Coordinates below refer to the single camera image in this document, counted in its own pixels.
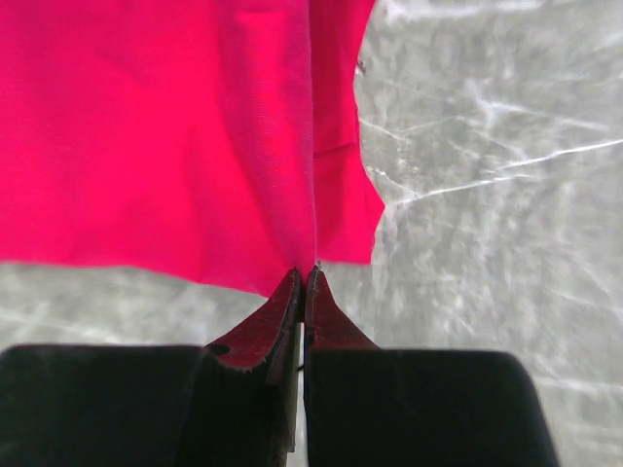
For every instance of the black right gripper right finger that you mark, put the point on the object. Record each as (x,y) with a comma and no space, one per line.
(372,406)

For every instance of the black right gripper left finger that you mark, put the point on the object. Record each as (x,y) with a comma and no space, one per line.
(229,403)

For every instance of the red t-shirt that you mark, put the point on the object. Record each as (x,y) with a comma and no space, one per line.
(216,141)

